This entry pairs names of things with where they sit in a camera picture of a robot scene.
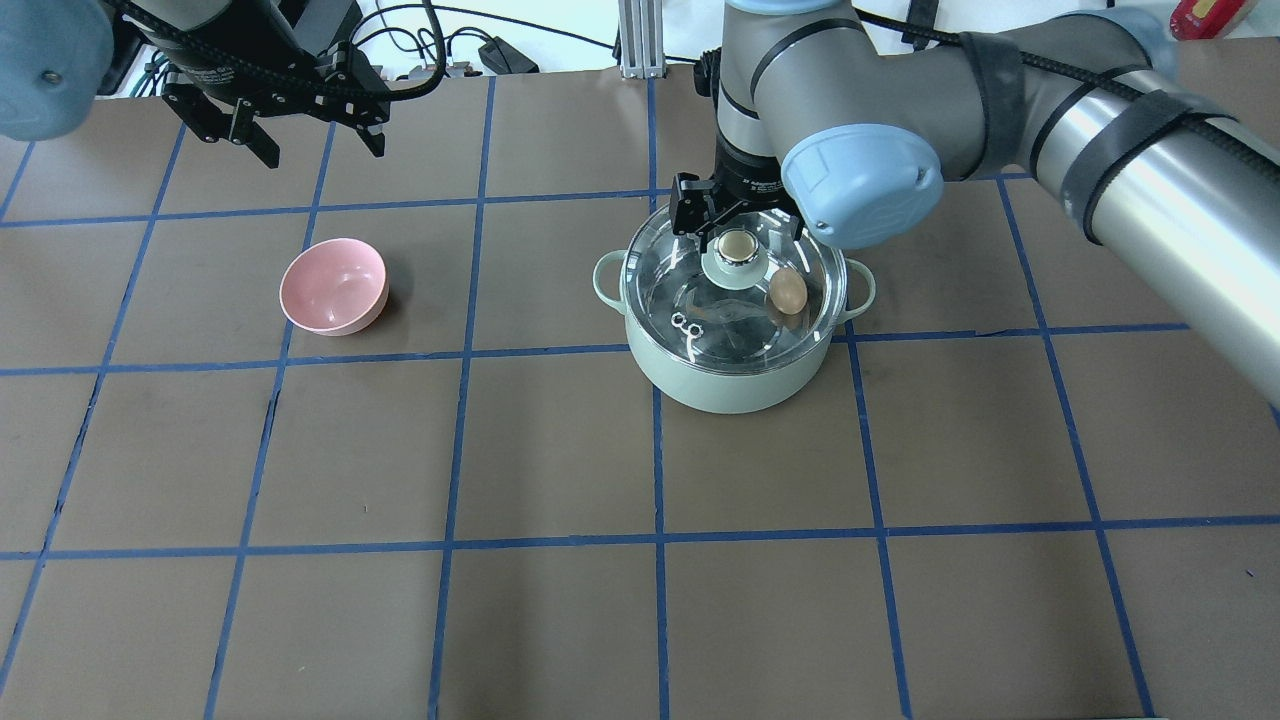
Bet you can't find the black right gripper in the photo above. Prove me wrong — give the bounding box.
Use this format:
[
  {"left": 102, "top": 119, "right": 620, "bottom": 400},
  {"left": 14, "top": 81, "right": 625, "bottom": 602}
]
[{"left": 668, "top": 129, "right": 799, "bottom": 241}]

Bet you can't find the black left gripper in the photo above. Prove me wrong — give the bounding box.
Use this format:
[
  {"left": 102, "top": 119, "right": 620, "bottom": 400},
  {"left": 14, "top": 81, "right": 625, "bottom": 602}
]
[{"left": 160, "top": 1, "right": 390, "bottom": 169}]

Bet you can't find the glass pot lid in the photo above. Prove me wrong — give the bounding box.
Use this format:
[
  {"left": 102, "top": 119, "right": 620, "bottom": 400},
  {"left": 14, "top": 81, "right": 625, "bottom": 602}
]
[{"left": 618, "top": 208, "right": 854, "bottom": 375}]

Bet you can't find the brown egg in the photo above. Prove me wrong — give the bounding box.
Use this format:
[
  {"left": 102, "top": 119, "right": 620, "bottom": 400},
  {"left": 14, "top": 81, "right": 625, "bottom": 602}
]
[{"left": 767, "top": 266, "right": 809, "bottom": 316}]

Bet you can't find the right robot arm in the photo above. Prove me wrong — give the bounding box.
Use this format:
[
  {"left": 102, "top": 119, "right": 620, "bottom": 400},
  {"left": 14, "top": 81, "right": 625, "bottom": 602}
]
[{"left": 669, "top": 1, "right": 1279, "bottom": 404}]

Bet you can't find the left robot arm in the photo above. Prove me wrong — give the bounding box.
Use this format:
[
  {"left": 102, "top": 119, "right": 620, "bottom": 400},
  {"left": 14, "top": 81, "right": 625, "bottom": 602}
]
[{"left": 1, "top": 1, "right": 390, "bottom": 168}]

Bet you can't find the mint green electric pot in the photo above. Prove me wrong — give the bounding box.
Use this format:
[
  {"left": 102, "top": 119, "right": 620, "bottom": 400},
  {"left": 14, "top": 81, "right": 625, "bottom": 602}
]
[{"left": 593, "top": 206, "right": 877, "bottom": 414}]

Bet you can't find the pink bowl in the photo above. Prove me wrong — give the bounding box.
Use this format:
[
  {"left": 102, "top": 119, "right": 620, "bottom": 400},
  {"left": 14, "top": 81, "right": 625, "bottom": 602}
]
[{"left": 278, "top": 237, "right": 390, "bottom": 337}]

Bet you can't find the red object table corner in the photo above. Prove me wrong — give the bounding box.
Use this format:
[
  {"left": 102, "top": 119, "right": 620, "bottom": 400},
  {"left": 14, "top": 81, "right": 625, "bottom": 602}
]
[{"left": 1167, "top": 0, "right": 1260, "bottom": 41}]

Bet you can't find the aluminium frame post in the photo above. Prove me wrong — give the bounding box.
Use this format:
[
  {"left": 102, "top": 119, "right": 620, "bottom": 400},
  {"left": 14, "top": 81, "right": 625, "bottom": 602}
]
[{"left": 617, "top": 0, "right": 668, "bottom": 79}]

